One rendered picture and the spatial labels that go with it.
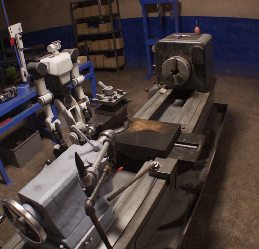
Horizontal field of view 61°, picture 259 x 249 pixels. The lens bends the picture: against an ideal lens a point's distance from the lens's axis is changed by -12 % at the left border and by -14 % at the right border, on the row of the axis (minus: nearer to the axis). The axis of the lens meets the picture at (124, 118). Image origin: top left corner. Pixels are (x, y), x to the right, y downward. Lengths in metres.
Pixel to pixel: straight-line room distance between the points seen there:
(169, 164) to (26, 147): 2.28
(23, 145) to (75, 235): 2.40
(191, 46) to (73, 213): 1.81
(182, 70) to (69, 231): 1.66
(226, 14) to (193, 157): 4.42
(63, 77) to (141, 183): 1.22
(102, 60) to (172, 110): 4.29
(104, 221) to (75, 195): 0.20
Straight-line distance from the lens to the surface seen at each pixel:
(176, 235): 1.63
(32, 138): 3.38
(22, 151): 3.28
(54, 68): 2.10
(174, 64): 2.16
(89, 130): 1.52
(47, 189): 0.92
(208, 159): 2.23
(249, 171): 2.81
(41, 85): 2.09
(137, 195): 1.28
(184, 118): 1.94
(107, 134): 1.23
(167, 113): 2.27
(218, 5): 5.56
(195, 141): 1.59
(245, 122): 3.74
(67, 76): 2.21
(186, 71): 2.18
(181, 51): 2.37
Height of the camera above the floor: 1.73
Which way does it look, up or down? 26 degrees down
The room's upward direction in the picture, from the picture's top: 7 degrees counter-clockwise
